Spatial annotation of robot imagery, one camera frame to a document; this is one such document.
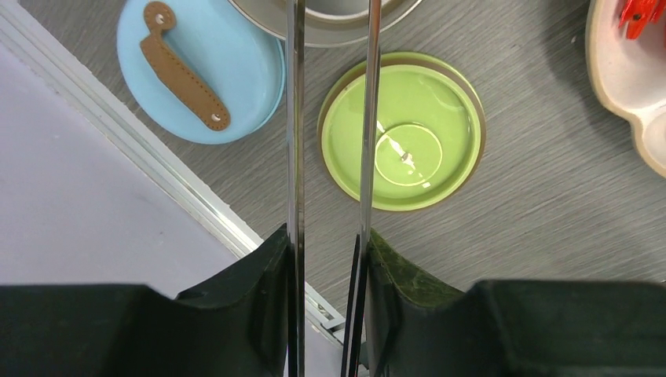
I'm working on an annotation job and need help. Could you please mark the green round lid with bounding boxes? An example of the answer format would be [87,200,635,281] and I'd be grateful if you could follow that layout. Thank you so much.
[317,51,485,212]

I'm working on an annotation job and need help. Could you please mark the steel lunch box bowl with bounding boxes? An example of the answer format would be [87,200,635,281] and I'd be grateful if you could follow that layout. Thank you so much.
[229,0,421,48]

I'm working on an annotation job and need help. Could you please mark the red toy shrimp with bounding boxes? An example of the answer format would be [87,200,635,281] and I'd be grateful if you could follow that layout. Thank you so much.
[619,0,665,39]

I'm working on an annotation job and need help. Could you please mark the steel tongs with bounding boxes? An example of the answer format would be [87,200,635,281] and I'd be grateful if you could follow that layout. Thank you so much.
[285,1,382,376]

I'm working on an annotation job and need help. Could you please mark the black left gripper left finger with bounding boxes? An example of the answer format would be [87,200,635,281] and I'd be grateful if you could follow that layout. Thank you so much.
[1,227,288,376]

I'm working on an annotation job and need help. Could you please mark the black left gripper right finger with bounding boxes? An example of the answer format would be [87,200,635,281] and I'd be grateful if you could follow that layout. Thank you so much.
[366,232,665,376]

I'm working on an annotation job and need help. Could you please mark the cream divided plate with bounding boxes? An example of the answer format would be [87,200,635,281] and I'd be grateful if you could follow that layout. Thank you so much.
[585,1,665,177]

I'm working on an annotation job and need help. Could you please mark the light blue lid with strap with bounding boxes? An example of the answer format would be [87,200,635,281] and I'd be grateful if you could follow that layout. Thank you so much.
[116,1,286,145]

